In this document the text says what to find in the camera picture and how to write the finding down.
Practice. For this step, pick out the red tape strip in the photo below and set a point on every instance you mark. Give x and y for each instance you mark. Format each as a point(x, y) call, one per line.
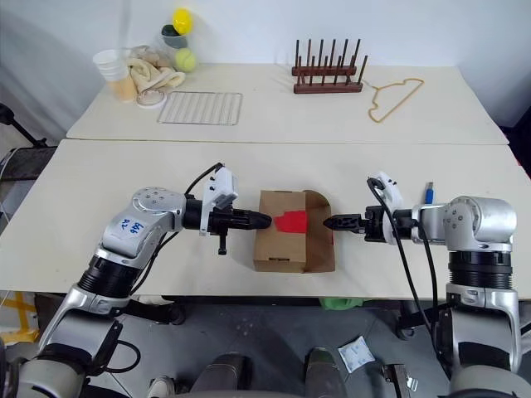
point(292, 221)

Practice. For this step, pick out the dark equipment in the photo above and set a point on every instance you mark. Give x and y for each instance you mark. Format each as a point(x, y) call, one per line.
point(520, 137)

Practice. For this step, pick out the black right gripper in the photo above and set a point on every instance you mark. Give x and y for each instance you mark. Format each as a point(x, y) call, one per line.
point(373, 226)

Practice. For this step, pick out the yellow frame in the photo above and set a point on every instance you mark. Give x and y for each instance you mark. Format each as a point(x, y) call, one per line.
point(18, 319)

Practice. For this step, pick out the grey shoe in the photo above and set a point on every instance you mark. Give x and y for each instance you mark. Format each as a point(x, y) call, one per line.
point(162, 385)

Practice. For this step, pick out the dark green ball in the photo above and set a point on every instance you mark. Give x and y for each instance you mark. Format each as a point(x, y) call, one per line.
point(168, 30)

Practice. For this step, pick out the black tripod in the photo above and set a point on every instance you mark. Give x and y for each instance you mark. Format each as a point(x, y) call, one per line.
point(20, 130)

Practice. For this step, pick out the clear tape roll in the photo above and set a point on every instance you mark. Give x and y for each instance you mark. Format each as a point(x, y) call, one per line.
point(143, 103)

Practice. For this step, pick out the beige towel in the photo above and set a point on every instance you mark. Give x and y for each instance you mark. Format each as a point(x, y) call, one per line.
point(151, 74)

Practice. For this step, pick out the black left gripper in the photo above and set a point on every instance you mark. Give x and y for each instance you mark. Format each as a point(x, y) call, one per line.
point(228, 221)

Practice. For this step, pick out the black mesh panel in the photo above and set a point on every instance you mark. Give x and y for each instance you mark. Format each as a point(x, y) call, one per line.
point(27, 163)

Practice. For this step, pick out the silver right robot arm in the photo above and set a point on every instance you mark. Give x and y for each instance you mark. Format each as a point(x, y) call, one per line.
point(481, 224)

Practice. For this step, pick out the green object under table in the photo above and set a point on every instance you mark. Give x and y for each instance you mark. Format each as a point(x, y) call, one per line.
point(342, 304)

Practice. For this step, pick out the yellow plastic ball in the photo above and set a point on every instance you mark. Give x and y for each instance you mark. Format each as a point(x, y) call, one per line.
point(182, 21)

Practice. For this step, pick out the white packet on floor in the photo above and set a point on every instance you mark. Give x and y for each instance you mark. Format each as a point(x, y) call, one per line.
point(356, 354)

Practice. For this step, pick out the dark wooden peg rack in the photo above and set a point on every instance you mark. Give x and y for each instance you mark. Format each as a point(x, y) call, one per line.
point(327, 87)

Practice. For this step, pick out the green tennis ball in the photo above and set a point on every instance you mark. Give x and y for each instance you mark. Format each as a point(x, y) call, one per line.
point(185, 60)

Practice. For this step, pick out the clear plastic bag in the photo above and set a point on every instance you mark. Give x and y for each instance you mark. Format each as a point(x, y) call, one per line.
point(143, 51)

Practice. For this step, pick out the tan clothes hanger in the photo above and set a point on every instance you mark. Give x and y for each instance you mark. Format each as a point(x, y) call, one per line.
point(392, 86)

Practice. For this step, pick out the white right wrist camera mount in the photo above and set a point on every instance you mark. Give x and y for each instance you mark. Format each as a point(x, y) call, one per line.
point(392, 190)

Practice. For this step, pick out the black table leg with caster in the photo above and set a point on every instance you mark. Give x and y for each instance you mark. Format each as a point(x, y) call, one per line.
point(408, 323)

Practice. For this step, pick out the metal floor bracket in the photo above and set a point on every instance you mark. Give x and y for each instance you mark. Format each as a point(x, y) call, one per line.
point(398, 377)

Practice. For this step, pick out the white paper cup stack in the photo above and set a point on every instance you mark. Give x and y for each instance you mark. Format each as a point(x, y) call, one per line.
point(108, 62)

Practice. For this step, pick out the dark rounded shape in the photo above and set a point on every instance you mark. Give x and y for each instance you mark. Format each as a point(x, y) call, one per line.
point(228, 371)
point(325, 373)

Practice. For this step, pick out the brown cardboard box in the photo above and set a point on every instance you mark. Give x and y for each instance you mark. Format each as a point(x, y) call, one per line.
point(282, 248)

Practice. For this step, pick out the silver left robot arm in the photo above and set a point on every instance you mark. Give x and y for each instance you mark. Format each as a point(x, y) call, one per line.
point(137, 224)

